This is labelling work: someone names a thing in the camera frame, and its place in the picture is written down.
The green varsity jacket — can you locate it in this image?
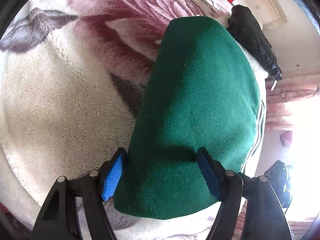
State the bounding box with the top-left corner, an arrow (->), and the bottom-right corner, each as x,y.
113,16 -> 261,219

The black garment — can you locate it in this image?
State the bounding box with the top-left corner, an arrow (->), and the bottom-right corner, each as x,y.
227,5 -> 282,81

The black bag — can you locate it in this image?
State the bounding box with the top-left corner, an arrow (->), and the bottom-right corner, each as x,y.
264,160 -> 292,209

